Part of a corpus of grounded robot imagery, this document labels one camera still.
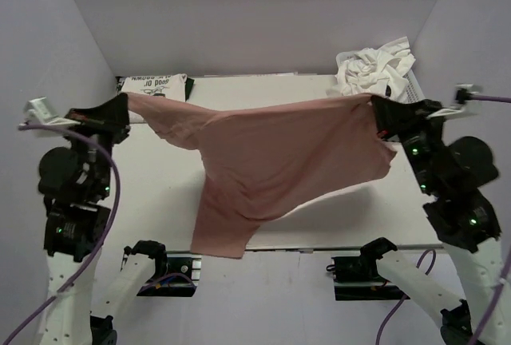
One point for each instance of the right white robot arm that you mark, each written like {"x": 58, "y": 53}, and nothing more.
{"x": 462, "y": 218}

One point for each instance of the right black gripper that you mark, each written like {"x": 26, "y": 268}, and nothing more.
{"x": 402, "y": 116}

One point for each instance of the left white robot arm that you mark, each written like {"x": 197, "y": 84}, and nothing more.
{"x": 73, "y": 180}

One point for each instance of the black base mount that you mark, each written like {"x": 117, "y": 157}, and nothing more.
{"x": 180, "y": 277}
{"x": 354, "y": 280}

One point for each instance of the white plastic basket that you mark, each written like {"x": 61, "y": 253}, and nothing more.
{"x": 411, "y": 85}

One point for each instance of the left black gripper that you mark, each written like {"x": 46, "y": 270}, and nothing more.
{"x": 101, "y": 117}

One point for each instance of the folded dark green t shirt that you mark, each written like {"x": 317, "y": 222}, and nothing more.
{"x": 189, "y": 84}

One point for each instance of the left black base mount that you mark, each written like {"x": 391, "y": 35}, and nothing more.
{"x": 180, "y": 277}

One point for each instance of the crumpled white shirts pile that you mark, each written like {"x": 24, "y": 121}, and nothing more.
{"x": 400, "y": 46}

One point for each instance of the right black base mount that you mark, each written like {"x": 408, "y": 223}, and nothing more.
{"x": 354, "y": 280}

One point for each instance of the pink t shirt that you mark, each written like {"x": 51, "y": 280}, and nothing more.
{"x": 260, "y": 164}

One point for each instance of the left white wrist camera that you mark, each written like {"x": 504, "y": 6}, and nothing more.
{"x": 42, "y": 119}

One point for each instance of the folded white printed t shirt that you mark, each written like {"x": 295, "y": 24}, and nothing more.
{"x": 169, "y": 86}

